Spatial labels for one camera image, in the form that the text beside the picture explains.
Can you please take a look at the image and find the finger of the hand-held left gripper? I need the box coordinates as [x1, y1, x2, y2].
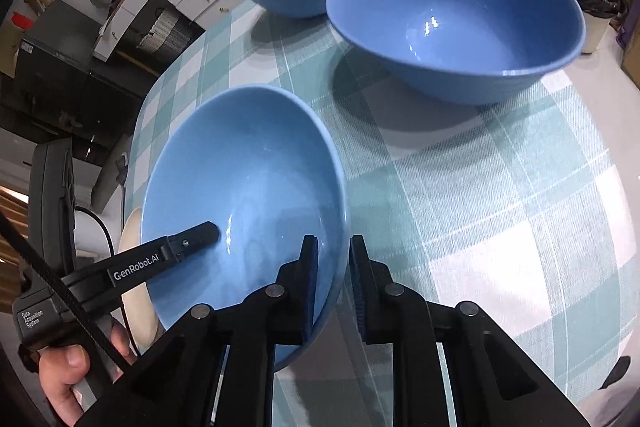
[167, 221, 221, 261]

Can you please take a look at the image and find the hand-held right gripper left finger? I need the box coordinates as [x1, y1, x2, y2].
[75, 235, 321, 427]

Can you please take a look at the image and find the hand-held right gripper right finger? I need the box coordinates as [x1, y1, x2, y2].
[349, 234, 592, 427]

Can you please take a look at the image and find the cream plate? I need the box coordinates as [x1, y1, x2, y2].
[118, 209, 166, 350]

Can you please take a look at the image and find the person's left hand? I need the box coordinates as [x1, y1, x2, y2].
[37, 318, 139, 427]

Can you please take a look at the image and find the white cylinder bin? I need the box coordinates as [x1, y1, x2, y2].
[74, 206, 123, 258]

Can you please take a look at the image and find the brown curtain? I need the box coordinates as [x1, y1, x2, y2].
[0, 192, 33, 268]

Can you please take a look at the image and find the tall black cabinet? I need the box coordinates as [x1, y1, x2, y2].
[0, 97, 138, 160]

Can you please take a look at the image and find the woven laundry basket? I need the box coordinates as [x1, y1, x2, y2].
[137, 7, 193, 52]

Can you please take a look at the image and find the black refrigerator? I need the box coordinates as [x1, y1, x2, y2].
[12, 0, 151, 108]

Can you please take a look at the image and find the bin with black liner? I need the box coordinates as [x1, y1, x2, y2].
[552, 0, 626, 55]

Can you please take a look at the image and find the thin black cable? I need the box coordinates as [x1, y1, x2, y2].
[75, 206, 136, 350]

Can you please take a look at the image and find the thick black cable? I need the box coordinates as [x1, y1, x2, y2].
[0, 209, 128, 370]

